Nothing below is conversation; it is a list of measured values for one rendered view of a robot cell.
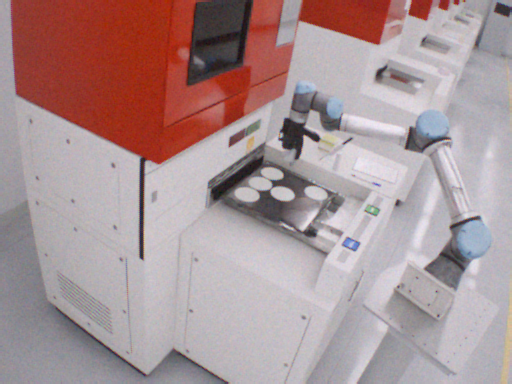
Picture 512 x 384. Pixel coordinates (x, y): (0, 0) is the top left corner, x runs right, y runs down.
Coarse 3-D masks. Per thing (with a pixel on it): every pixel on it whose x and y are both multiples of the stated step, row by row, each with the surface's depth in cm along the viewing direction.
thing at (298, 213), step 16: (256, 176) 190; (288, 176) 194; (304, 192) 185; (256, 208) 170; (272, 208) 172; (288, 208) 174; (304, 208) 176; (320, 208) 177; (288, 224) 165; (304, 224) 167
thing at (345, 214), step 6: (342, 204) 186; (348, 204) 187; (342, 210) 182; (348, 210) 183; (354, 210) 184; (336, 216) 178; (342, 216) 179; (348, 216) 179; (336, 222) 175; (342, 222) 175; (348, 222) 176; (318, 240) 163; (318, 246) 163; (324, 246) 162; (330, 246) 161
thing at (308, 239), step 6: (228, 204) 182; (234, 204) 180; (240, 210) 180; (246, 210) 178; (252, 216) 178; (258, 216) 176; (264, 222) 176; (270, 222) 175; (276, 228) 174; (282, 228) 173; (288, 234) 172; (294, 234) 171; (306, 234) 170; (300, 240) 171; (306, 240) 169; (312, 240) 168; (312, 246) 169; (324, 252) 167
